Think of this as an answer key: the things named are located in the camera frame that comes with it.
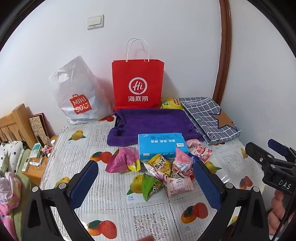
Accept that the white floral pillow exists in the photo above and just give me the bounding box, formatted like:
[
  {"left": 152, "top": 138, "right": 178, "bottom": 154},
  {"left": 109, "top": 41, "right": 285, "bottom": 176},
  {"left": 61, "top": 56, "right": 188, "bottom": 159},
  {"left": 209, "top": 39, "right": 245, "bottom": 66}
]
[{"left": 0, "top": 140, "right": 26, "bottom": 172}]

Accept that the wooden door frame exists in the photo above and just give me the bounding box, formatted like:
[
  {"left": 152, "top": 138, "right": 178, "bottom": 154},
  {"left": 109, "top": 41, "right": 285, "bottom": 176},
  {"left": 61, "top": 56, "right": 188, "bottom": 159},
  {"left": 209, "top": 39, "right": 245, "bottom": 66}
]
[{"left": 212, "top": 0, "right": 232, "bottom": 105}]

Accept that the blue tissue pack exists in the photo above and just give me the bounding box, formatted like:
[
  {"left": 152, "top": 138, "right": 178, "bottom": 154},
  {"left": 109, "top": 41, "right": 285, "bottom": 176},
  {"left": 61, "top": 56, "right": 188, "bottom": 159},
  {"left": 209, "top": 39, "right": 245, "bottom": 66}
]
[{"left": 138, "top": 133, "right": 188, "bottom": 161}]

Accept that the white light switch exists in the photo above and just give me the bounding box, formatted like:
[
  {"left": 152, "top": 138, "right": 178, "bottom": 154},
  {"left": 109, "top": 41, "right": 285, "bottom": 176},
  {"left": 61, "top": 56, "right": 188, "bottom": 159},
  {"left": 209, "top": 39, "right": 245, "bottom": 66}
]
[{"left": 87, "top": 14, "right": 104, "bottom": 30}]

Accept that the yellow triangular snack packet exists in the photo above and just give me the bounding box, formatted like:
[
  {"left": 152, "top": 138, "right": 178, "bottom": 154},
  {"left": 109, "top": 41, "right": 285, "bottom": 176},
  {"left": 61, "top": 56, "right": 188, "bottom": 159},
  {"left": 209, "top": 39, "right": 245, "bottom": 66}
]
[{"left": 142, "top": 153, "right": 173, "bottom": 176}]

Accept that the pink cloth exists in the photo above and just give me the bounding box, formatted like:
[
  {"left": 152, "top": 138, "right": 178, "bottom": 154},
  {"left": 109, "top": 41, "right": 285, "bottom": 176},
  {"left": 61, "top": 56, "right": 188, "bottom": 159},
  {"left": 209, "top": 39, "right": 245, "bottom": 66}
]
[{"left": 0, "top": 173, "right": 22, "bottom": 239}]

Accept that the grey checked cloth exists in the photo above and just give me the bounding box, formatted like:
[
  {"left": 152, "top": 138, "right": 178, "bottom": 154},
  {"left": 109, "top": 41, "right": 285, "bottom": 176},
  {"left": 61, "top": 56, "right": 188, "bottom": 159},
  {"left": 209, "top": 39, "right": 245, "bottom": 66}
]
[{"left": 179, "top": 97, "right": 241, "bottom": 146}]

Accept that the wooden nightstand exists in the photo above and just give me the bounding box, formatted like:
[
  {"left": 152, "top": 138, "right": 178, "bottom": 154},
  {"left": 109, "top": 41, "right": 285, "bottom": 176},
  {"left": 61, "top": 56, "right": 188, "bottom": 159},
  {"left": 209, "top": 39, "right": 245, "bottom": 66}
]
[{"left": 22, "top": 136, "right": 58, "bottom": 186}]

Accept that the red paper bag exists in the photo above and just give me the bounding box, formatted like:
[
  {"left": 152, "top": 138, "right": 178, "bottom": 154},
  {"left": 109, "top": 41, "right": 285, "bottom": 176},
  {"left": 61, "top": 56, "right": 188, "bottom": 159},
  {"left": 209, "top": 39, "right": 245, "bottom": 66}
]
[{"left": 112, "top": 38, "right": 165, "bottom": 110}]

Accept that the wooden headboard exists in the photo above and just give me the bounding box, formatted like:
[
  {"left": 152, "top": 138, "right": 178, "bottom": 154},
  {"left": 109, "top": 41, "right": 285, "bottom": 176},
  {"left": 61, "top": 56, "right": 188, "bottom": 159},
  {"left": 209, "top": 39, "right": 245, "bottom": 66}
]
[{"left": 0, "top": 103, "right": 37, "bottom": 149}]

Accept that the yellow chip bag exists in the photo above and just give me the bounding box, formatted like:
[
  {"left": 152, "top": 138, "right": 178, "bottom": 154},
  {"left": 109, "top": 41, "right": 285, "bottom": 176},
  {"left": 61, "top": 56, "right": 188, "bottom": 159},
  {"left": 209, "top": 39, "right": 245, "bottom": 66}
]
[{"left": 161, "top": 98, "right": 184, "bottom": 110}]

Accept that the magenta triangular snack packet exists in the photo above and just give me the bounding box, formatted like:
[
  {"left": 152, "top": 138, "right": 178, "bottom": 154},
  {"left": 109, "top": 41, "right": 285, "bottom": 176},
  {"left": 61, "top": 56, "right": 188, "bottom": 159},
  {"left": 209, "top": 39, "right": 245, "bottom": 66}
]
[{"left": 105, "top": 146, "right": 141, "bottom": 174}]

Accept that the long pink wafer packet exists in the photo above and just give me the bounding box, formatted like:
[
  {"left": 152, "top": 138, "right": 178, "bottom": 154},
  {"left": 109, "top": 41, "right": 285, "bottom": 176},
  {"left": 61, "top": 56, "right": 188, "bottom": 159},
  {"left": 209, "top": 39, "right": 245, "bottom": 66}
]
[{"left": 144, "top": 170, "right": 171, "bottom": 186}]

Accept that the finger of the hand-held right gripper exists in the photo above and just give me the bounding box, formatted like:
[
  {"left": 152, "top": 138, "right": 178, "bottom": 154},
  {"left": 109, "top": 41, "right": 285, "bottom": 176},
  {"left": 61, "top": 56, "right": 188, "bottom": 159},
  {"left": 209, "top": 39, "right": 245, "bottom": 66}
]
[
  {"left": 245, "top": 142, "right": 279, "bottom": 171},
  {"left": 268, "top": 138, "right": 296, "bottom": 163}
]

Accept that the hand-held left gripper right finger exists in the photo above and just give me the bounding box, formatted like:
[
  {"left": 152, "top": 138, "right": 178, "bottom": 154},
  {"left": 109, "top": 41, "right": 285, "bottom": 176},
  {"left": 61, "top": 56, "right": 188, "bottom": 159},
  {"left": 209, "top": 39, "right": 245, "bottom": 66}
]
[{"left": 193, "top": 161, "right": 271, "bottom": 241}]

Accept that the white plastic bag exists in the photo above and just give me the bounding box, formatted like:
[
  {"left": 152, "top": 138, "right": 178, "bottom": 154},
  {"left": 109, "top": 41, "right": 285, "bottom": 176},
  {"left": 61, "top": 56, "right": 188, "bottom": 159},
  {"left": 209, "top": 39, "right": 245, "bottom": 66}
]
[{"left": 48, "top": 55, "right": 114, "bottom": 126}]

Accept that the fruit print tablecloth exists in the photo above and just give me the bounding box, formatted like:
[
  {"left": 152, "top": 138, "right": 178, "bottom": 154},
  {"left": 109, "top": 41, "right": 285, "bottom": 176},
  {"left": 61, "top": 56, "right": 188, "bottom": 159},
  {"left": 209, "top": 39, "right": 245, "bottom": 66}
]
[{"left": 39, "top": 116, "right": 269, "bottom": 241}]

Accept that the purple fabric basket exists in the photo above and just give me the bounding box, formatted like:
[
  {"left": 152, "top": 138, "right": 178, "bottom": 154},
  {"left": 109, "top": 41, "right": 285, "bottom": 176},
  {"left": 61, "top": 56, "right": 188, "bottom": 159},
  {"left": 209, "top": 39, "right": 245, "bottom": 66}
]
[{"left": 107, "top": 108, "right": 205, "bottom": 147}]

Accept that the green triangular snack packet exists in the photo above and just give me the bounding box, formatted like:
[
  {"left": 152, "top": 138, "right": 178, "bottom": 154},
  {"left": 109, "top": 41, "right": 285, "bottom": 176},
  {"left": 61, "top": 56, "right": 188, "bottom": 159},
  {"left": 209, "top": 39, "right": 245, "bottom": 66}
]
[{"left": 142, "top": 173, "right": 163, "bottom": 202}]

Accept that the pink strawberry snack packet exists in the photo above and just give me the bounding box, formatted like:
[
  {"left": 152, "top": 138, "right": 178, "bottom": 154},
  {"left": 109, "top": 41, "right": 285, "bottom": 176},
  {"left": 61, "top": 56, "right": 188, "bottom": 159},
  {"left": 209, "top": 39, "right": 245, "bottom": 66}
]
[{"left": 186, "top": 139, "right": 213, "bottom": 163}]

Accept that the pink crinkled snack packet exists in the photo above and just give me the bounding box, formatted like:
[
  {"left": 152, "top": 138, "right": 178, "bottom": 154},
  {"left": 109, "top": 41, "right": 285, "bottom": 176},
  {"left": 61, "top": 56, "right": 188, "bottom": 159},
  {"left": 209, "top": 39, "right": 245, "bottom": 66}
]
[{"left": 172, "top": 147, "right": 193, "bottom": 176}]

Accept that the person's right hand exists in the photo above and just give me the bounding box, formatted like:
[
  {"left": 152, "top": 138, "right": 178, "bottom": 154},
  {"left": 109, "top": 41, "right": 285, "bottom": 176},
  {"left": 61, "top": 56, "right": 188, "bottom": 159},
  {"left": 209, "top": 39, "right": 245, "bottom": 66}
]
[{"left": 268, "top": 191, "right": 290, "bottom": 235}]

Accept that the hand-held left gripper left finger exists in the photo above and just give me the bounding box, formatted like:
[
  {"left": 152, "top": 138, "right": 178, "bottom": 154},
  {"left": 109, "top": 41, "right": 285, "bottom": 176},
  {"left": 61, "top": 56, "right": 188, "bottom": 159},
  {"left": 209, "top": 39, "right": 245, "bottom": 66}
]
[{"left": 22, "top": 160, "right": 100, "bottom": 241}]

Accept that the red snack packet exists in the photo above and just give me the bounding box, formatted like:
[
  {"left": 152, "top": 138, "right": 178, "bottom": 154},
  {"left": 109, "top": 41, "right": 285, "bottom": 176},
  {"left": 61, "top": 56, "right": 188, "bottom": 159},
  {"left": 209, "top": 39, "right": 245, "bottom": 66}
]
[{"left": 179, "top": 166, "right": 195, "bottom": 181}]

